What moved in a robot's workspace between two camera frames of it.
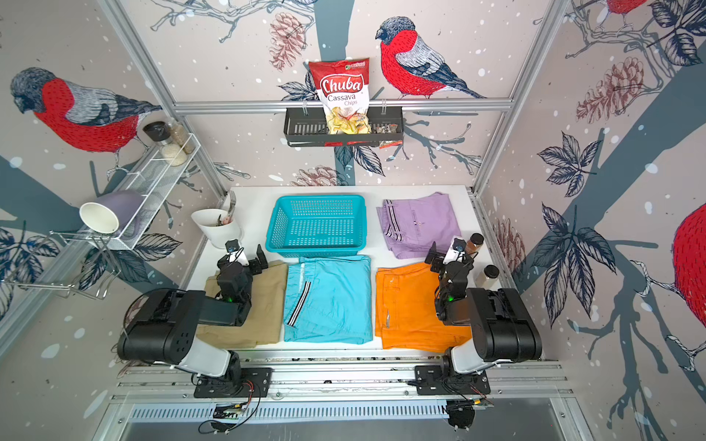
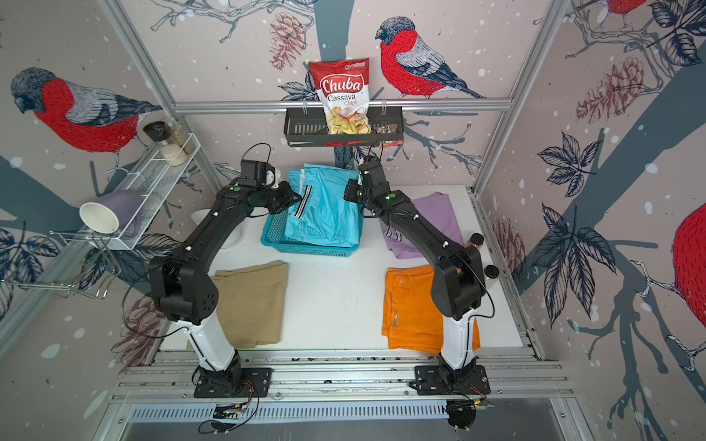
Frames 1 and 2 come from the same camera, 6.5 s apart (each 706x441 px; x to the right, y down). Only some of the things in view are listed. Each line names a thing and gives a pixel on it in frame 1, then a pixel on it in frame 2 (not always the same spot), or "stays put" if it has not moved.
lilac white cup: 111,211 stays put
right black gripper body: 438,267 -> 355,193
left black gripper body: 254,268 -> 277,198
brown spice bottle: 474,243 stays put
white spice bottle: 488,277 stays put
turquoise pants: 328,299 -> 323,216
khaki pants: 265,324 stays put
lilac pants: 413,225 stays put
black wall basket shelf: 308,127 stays put
